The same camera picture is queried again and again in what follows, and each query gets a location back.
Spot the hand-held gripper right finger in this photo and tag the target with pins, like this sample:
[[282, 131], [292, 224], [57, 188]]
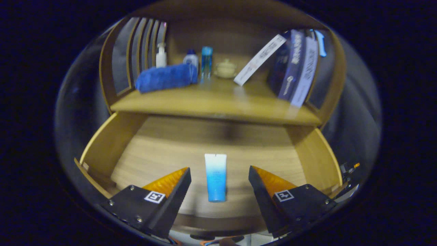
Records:
[[263, 198]]

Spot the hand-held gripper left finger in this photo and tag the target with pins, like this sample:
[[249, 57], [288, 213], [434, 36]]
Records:
[[175, 201]]

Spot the blue and white tube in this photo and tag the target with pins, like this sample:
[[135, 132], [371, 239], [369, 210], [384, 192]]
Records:
[[215, 177]]

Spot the wooden drawer with black knob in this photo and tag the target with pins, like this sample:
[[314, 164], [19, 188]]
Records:
[[164, 147]]

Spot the wooden countertop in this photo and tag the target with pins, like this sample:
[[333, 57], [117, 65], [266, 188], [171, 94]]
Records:
[[211, 102]]

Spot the wooden cabinet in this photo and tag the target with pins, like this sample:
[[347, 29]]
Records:
[[239, 37]]

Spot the orange and black device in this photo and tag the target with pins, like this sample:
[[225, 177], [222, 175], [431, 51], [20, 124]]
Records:
[[348, 168]]

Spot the rolled blue towel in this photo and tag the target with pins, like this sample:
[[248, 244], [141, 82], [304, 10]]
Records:
[[164, 78]]

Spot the pale grey-blue book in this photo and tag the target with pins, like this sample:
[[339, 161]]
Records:
[[305, 75]]

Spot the dark blue book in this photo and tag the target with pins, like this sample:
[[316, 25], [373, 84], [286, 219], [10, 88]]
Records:
[[290, 68]]

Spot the beige lidded ceramic cup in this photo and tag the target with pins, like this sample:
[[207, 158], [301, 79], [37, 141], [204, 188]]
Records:
[[226, 69]]

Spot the white book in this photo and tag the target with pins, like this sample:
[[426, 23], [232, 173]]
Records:
[[259, 59]]

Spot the clear blue bottle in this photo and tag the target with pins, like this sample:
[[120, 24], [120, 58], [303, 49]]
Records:
[[206, 63]]

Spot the white pump bottle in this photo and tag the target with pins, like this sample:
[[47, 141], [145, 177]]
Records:
[[161, 59]]

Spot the white bottle with blue cap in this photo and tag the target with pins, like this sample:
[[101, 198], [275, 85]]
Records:
[[191, 59]]

